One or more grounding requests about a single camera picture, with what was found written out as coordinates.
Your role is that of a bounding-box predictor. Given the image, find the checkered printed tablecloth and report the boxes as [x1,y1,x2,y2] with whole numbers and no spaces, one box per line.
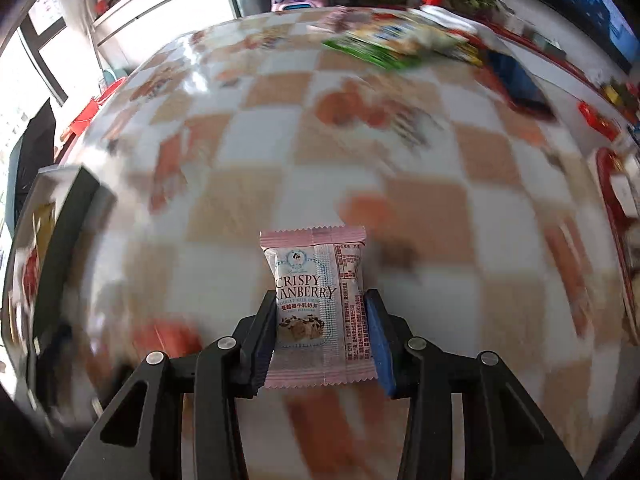
[30,5,636,480]

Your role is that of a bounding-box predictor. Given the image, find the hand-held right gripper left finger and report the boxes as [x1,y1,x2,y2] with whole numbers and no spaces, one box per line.
[62,291,281,480]

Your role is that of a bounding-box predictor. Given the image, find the dark flat panel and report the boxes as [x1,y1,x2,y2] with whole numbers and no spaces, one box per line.
[9,99,57,228]

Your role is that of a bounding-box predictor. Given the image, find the wall television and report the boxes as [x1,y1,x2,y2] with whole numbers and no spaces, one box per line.
[494,0,637,72]

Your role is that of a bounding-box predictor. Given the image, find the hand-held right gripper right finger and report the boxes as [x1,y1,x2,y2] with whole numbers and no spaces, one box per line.
[363,289,583,480]

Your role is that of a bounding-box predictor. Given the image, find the small red box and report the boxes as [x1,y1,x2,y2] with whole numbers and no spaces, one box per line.
[576,101,622,142]

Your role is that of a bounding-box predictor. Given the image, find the red tray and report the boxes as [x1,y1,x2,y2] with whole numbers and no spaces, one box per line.
[594,146,640,283]

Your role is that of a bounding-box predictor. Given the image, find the white cabinet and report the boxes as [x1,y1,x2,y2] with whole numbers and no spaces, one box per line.
[91,0,237,77]

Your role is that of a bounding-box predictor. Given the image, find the red plastic stool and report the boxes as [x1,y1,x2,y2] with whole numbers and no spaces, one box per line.
[59,109,97,137]

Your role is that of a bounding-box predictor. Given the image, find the green patterned bag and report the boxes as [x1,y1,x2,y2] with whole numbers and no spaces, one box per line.
[442,0,512,24]

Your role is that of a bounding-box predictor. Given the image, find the pink snack packet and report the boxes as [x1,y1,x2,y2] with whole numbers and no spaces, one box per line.
[259,226,377,389]

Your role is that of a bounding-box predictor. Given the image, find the pile of assorted snack bags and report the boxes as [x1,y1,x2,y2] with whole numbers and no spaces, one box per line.
[320,5,487,72]

